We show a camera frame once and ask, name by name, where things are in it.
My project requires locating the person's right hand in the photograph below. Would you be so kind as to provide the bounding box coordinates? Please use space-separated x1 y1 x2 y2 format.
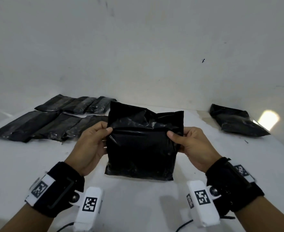
167 127 223 174

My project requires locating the person's left hand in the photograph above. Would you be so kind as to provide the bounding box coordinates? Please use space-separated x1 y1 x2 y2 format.
64 121 113 177

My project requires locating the black packet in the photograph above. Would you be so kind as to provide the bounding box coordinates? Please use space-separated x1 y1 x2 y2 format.
86 96 117 113
62 115 108 142
105 101 185 181

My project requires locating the glossy black plastic bag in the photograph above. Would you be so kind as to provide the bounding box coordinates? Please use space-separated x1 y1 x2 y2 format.
32 113 82 142

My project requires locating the crinkled black plastic bag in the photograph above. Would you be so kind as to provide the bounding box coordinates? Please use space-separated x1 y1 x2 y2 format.
61 96 98 115

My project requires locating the row of black plastic packets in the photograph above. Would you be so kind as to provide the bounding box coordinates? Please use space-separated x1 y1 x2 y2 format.
209 103 271 138

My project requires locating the person's right forearm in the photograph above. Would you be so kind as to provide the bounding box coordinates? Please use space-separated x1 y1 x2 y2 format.
235 196 284 232

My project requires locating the black left wristband with markers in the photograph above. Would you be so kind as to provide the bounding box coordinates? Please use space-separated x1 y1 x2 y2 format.
25 161 86 218

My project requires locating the black wristband with markers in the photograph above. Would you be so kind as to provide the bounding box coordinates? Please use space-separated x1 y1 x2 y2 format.
205 157 265 218
25 161 86 218

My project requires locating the black right wristband with markers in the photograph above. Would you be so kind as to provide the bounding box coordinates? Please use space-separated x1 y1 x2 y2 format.
205 157 265 218

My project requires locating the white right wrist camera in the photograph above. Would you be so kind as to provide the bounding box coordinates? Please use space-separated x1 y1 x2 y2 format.
186 180 221 228

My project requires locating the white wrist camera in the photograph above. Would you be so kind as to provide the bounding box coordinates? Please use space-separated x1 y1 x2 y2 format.
73 187 104 232
186 180 221 228

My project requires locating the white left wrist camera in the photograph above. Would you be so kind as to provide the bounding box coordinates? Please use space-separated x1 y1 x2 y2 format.
73 187 104 232

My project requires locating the black right camera cable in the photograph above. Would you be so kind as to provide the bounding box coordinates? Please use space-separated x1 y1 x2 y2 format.
175 215 236 232

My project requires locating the black camera cable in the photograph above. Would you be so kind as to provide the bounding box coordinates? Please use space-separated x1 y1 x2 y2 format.
56 222 75 232
175 215 236 232

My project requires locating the black left camera cable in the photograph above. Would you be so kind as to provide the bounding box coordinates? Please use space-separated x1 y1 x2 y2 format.
56 222 75 232

